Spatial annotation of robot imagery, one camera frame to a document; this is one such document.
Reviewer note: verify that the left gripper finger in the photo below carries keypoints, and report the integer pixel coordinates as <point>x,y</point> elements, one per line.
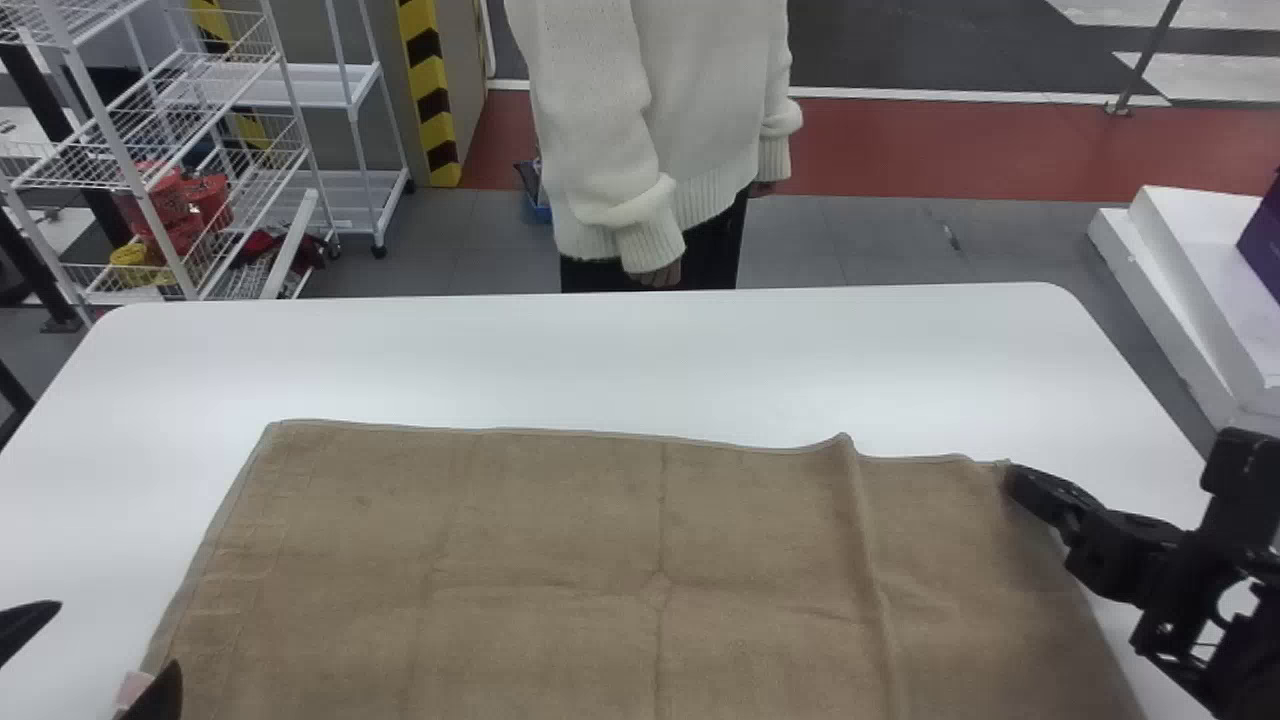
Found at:
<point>160,702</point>
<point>22,622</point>

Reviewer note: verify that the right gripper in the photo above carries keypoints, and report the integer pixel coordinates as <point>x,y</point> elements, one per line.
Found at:
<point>1125,555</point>

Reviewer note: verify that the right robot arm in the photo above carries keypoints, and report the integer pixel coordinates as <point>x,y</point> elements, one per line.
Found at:
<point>1225,630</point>

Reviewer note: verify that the white slab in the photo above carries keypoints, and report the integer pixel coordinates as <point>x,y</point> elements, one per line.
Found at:
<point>1190,290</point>

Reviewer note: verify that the purple crate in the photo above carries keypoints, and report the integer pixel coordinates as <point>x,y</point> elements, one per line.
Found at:
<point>1264,240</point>

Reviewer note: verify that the yellow snack packet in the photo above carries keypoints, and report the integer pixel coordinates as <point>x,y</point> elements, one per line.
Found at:
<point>135,262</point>

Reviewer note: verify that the beige towel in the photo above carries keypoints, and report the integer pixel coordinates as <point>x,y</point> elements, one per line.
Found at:
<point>620,580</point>

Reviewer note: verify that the red snack packet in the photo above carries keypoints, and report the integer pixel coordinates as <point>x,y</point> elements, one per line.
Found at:
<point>175,205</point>

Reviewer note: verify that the person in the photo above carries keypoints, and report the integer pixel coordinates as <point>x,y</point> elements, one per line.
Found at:
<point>650,130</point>

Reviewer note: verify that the blue basket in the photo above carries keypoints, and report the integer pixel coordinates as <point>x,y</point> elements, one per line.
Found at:
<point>536,195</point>

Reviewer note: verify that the white shelf trolley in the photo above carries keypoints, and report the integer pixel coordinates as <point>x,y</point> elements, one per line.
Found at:
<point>355,90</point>

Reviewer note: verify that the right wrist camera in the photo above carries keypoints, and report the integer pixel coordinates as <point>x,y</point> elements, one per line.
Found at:
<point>1245,475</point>

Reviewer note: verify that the yellow black striped post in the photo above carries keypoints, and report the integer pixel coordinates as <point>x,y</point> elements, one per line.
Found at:
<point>430,90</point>

